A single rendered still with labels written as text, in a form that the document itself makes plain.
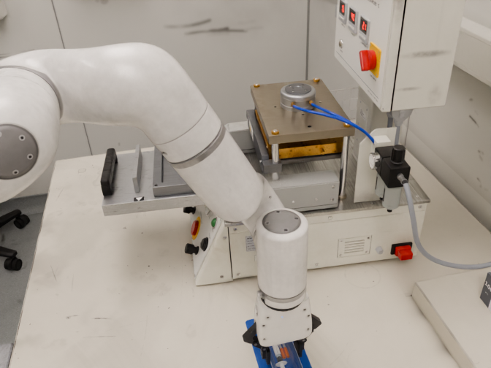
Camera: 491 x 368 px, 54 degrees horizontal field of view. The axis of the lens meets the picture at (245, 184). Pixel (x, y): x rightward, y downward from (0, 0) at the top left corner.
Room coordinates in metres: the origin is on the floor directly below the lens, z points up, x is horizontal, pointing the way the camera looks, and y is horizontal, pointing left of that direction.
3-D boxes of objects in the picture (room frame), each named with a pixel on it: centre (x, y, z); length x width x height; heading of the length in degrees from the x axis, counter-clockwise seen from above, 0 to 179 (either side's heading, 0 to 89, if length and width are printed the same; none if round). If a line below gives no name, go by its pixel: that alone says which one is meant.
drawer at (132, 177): (0.97, 0.18, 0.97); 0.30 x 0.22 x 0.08; 96
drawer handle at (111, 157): (0.96, 0.31, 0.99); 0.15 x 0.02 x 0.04; 6
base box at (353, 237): (0.99, -0.12, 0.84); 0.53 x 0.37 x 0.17; 96
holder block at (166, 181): (0.98, 0.13, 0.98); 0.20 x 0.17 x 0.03; 6
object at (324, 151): (1.00, -0.13, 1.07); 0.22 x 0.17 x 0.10; 6
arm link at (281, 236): (0.60, -0.05, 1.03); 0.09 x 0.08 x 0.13; 10
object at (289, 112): (0.99, -0.16, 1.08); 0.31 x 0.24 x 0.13; 6
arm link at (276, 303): (0.60, -0.05, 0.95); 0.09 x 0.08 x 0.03; 102
